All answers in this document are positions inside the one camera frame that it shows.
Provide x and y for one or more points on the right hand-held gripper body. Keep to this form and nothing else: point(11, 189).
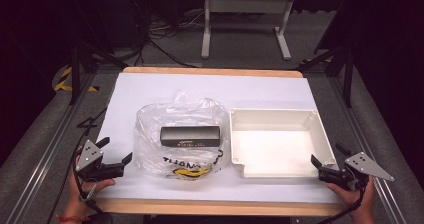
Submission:
point(361, 165)

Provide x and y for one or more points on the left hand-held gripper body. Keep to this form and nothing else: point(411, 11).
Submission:
point(89, 155)

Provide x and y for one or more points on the clear plastic bag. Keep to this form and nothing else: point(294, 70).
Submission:
point(150, 150)

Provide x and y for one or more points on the white plastic container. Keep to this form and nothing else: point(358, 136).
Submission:
point(276, 150)

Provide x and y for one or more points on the black rectangular box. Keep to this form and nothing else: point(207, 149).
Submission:
point(190, 135)

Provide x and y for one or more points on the person's right hand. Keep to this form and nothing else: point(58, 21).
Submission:
point(361, 200)

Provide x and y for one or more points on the person's left hand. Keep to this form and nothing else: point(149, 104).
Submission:
point(75, 194)

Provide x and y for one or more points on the yellow black floor tape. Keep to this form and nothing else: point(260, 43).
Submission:
point(63, 85)

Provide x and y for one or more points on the black metal stand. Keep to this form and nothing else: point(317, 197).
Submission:
point(76, 74)
point(348, 77)

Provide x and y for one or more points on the wooden table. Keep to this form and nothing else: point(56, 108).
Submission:
point(213, 208)

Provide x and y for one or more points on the white paper sheet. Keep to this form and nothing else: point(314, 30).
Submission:
point(206, 90)

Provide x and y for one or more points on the aluminium rail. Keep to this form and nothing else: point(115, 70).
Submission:
point(366, 144)
point(50, 150)

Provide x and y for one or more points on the white desk frame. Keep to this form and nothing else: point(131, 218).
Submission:
point(247, 4)

